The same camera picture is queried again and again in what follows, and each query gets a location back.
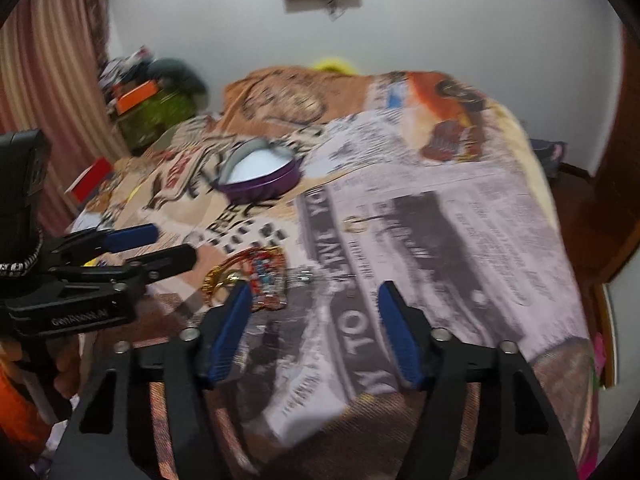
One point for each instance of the red and white box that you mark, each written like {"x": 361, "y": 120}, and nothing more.
{"x": 87, "y": 184}

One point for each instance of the purple heart-shaped tin box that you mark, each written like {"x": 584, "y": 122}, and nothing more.
{"x": 258, "y": 170}

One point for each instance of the dark bag on floor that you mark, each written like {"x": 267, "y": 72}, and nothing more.
{"x": 550, "y": 155}

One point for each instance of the newspaper print bed blanket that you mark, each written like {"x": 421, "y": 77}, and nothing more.
{"x": 412, "y": 178}

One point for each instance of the orange box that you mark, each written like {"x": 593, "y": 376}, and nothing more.
{"x": 129, "y": 100}

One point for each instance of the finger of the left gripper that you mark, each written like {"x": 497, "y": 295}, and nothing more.
{"x": 157, "y": 266}
{"x": 82, "y": 246}

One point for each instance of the wooden door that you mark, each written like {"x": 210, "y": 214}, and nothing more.
{"x": 599, "y": 215}

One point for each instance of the green patterned storage box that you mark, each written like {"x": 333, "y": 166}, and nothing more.
{"x": 147, "y": 122}

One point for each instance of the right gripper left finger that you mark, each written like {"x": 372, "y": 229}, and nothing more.
{"x": 110, "y": 435}

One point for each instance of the striped pink curtain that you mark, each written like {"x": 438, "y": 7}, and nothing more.
{"x": 52, "y": 55}

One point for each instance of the grey stuffed cushion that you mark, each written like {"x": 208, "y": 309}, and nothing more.
{"x": 177, "y": 74}

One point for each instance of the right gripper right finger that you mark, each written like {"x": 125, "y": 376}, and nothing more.
{"x": 517, "y": 435}

